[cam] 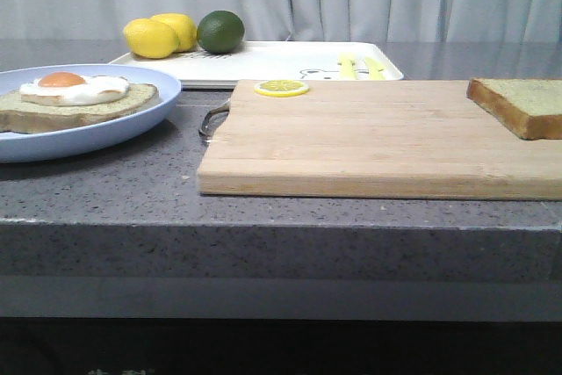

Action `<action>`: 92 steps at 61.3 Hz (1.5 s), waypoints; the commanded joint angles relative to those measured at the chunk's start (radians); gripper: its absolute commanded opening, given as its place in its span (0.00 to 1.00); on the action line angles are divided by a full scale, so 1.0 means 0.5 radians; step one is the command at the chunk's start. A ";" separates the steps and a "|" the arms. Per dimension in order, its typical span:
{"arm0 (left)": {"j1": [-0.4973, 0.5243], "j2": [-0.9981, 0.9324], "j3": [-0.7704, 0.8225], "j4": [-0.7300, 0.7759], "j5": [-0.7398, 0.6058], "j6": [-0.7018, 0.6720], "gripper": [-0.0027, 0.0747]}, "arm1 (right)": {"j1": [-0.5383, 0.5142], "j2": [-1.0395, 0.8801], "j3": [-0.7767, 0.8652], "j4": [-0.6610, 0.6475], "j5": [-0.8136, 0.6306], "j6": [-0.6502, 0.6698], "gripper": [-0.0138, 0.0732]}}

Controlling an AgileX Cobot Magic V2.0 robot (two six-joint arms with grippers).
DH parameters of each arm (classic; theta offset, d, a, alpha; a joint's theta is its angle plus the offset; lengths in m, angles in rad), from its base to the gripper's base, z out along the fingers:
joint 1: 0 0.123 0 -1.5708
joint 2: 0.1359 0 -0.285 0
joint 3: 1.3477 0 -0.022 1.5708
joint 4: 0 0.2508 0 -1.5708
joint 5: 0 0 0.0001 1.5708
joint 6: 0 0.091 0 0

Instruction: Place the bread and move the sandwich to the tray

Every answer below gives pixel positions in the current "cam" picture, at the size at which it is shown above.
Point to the light blue round plate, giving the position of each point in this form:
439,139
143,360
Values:
18,147

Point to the bread slice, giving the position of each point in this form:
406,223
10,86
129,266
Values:
529,108
19,116

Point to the white bear tray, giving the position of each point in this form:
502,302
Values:
267,60

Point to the lemon slice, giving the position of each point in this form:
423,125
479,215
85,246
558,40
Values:
281,88

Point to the wooden cutting board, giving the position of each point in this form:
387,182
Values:
379,139

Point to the yellow plastic fork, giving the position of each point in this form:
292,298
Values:
346,62

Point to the yellow plastic knife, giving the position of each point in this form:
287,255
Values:
376,69

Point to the green lime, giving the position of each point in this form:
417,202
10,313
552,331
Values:
220,32

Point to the rear yellow lemon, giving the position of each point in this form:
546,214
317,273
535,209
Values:
184,26

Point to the yellow lemon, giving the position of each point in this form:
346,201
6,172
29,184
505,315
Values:
150,38
184,26

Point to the front yellow lemon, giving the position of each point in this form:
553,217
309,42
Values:
150,38

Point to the fried egg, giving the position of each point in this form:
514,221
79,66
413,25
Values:
65,88

